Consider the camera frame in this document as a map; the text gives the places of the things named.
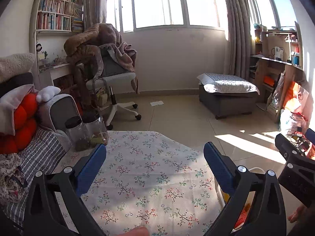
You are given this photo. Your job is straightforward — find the white trash bin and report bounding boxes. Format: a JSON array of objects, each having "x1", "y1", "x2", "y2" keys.
[{"x1": 213, "y1": 167, "x2": 267, "y2": 234}]

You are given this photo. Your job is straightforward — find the person's right hand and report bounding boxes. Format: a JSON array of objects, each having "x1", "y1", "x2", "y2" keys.
[{"x1": 287, "y1": 204, "x2": 307, "y2": 223}]

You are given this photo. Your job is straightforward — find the person's left hand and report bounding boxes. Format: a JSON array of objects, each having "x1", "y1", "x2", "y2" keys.
[{"x1": 118, "y1": 226, "x2": 149, "y2": 236}]

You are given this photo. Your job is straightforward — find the orange white shopping bags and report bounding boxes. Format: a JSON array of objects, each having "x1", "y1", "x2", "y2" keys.
[{"x1": 280, "y1": 81, "x2": 309, "y2": 135}]

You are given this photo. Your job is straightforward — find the grey striped blanket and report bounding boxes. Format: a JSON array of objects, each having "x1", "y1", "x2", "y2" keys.
[{"x1": 4, "y1": 128, "x2": 66, "y2": 226}]

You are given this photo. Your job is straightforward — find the red cushion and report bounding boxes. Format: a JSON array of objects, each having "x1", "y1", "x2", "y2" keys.
[{"x1": 1, "y1": 92, "x2": 38, "y2": 155}]

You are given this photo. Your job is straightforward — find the grey ottoman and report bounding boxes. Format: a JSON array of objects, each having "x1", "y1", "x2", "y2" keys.
[{"x1": 199, "y1": 85, "x2": 258, "y2": 119}]

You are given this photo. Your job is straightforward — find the floral tablecloth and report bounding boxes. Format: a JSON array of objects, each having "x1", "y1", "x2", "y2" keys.
[{"x1": 52, "y1": 130, "x2": 226, "y2": 236}]

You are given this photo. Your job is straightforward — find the white quilted cushion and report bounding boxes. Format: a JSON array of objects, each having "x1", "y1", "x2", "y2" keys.
[{"x1": 197, "y1": 73, "x2": 260, "y2": 95}]

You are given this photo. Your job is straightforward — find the wooden shelf desk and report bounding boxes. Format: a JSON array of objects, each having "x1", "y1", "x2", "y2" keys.
[{"x1": 251, "y1": 22, "x2": 303, "y2": 123}]

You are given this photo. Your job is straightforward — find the grey curtain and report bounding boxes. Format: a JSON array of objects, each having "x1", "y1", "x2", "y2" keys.
[{"x1": 223, "y1": 0, "x2": 251, "y2": 80}]

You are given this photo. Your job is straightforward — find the white paper on floor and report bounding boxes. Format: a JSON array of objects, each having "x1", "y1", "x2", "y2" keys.
[{"x1": 150, "y1": 101, "x2": 164, "y2": 107}]

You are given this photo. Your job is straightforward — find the white office chair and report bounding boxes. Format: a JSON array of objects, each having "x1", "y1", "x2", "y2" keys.
[{"x1": 86, "y1": 44, "x2": 142, "y2": 130}]

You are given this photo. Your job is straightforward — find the white bookshelf with books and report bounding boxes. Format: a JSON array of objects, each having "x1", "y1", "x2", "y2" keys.
[{"x1": 29, "y1": 0, "x2": 83, "y2": 89}]

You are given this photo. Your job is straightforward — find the tangled black cables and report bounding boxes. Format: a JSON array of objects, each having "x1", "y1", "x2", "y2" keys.
[{"x1": 285, "y1": 127, "x2": 312, "y2": 153}]

